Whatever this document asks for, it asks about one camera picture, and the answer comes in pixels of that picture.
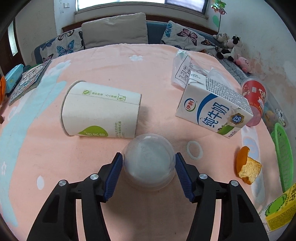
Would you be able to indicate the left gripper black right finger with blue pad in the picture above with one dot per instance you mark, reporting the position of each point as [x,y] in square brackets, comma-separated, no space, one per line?
[239,218]

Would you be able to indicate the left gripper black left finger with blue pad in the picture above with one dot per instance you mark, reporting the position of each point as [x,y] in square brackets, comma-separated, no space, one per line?
[57,217]

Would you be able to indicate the orange peel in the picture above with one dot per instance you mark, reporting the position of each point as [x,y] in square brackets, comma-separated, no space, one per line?
[247,168]

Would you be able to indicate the clear plastic dome lid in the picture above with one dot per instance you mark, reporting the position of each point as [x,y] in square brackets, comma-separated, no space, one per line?
[149,162]

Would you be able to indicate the clear plastic bag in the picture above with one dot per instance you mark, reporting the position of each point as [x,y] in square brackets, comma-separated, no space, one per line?
[183,65]

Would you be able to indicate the yellow green juice carton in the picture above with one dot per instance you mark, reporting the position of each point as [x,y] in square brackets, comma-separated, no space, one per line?
[279,212]

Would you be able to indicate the green plastic basket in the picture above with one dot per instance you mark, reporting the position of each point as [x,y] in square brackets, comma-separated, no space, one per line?
[284,156]

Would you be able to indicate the clear plastic toy bin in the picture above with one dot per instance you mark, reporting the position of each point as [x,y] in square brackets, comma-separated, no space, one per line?
[272,113]

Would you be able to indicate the white paper cup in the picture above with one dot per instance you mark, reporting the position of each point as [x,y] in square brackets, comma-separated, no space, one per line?
[93,110]

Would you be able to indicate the white blue milk carton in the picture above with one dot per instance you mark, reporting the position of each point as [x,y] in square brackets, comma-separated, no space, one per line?
[213,105]

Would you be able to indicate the red instant noodle cup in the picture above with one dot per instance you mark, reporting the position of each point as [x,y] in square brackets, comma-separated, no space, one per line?
[254,90]

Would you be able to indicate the grey striped cloth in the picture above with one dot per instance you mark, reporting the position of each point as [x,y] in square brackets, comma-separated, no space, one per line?
[234,70]

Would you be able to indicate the picture book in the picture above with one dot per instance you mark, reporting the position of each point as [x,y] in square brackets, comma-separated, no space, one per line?
[28,81]

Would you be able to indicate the pink blanket tablecloth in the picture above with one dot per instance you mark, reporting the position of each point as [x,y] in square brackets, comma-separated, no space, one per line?
[36,154]

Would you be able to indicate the blue box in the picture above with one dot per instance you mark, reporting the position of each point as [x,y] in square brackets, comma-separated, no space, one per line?
[13,76]

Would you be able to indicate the pink plush toy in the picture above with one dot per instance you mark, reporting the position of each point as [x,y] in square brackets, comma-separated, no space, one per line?
[244,64]

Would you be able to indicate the cow plush toy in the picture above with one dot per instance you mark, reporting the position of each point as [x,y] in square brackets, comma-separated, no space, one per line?
[230,48]

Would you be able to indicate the butterfly pillow left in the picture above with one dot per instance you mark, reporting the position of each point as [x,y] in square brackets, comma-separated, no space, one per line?
[65,43]

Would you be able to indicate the butterfly pillow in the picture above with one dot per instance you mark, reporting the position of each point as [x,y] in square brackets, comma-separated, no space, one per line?
[65,43]
[185,39]

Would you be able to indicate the butterfly pillow right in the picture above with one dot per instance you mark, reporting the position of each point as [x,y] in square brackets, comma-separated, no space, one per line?
[185,39]

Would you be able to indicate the beige cushion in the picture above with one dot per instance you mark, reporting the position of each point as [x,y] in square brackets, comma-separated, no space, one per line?
[123,29]

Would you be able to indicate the blue sofa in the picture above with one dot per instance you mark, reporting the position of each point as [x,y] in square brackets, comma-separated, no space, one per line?
[155,31]

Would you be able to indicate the colourful pinwheel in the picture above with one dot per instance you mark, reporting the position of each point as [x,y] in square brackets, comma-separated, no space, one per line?
[219,6]

